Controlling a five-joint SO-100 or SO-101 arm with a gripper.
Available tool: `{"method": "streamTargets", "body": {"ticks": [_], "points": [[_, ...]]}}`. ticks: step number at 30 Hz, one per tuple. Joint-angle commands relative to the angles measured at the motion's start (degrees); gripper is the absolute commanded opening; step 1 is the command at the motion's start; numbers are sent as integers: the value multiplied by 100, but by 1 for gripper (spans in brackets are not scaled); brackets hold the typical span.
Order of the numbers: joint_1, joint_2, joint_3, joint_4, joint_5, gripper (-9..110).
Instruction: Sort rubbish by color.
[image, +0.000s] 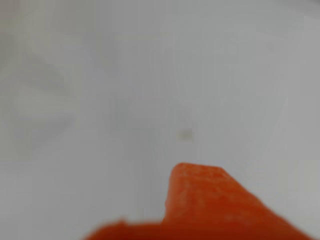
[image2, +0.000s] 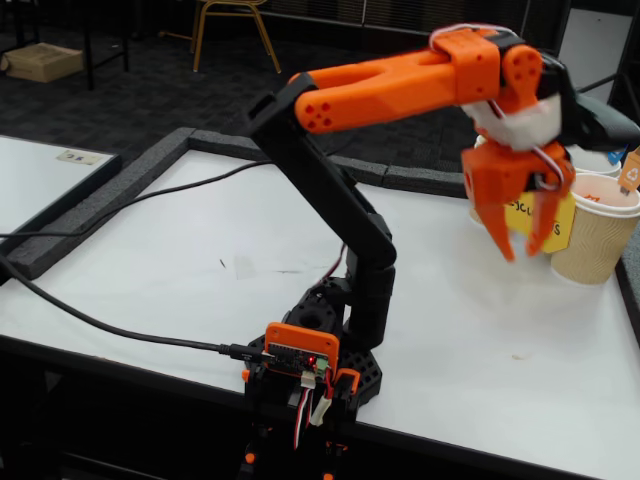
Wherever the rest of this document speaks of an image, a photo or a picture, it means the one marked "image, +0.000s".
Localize orange fixed gripper finger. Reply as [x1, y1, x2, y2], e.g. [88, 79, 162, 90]
[83, 162, 317, 240]

